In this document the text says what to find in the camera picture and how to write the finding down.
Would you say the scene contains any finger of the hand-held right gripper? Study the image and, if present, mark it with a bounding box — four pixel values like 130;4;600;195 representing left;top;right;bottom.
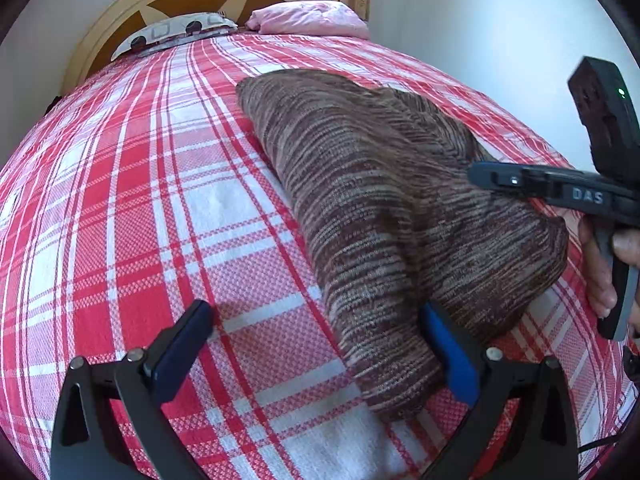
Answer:
467;161;527;190

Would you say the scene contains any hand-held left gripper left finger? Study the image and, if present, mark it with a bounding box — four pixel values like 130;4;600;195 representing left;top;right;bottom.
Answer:
50;300;216;480

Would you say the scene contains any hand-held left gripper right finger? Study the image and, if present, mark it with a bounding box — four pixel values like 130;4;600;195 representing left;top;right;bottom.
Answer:
418;302;581;480

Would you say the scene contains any brown knit sweater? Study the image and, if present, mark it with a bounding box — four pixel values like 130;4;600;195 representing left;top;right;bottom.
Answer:
235;69;571;423

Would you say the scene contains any person's right hand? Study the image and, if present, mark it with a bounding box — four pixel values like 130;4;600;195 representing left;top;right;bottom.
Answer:
579;217;640;320

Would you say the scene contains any red plaid bedsheet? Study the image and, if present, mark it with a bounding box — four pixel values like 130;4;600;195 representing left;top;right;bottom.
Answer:
0;30;637;480

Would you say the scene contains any pink pillow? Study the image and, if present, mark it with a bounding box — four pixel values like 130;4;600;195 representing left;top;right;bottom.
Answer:
245;1;371;40

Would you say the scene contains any grey patterned pillow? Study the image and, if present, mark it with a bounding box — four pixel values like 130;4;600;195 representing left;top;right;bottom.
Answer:
110;11;240;60

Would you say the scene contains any cream wooden headboard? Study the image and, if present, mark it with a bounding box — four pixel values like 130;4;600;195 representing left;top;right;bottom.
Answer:
65;0;327;92

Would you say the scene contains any black cable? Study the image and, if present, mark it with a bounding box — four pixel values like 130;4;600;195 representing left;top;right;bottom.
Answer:
575;345;640;461

